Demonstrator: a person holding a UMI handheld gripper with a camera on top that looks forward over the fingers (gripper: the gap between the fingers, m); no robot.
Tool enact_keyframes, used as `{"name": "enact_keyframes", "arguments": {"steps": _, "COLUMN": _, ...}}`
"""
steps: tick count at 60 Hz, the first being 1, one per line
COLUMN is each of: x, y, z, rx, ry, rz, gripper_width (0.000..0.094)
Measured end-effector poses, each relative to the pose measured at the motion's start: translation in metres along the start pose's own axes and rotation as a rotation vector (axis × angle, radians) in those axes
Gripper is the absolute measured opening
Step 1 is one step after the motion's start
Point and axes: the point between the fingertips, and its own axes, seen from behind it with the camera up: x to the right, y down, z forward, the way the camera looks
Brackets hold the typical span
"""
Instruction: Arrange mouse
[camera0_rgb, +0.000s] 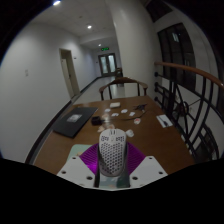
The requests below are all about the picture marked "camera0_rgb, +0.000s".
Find glass double door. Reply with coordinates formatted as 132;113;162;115
97;52;118;78

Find ceiling lights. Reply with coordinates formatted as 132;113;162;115
52;0;103;48

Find dark framed window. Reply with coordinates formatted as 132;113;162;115
157;22;198;91

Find small black box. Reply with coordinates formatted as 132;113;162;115
90;115;103;126

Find wooden armchair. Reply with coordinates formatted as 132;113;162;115
98;76;149;101

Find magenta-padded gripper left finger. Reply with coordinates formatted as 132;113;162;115
56;143;102;189

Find black railing with wooden handrail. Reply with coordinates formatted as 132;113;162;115
153;61;224;161

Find white notepad with pen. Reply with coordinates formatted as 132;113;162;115
156;114;174;129

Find white side door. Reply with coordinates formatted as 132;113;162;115
59;48;81;99

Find white perforated computer mouse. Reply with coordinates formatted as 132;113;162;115
97;128;129;178

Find dark closed laptop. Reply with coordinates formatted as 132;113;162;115
52;106;99;139

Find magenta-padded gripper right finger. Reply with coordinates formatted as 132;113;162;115
124;143;169;189

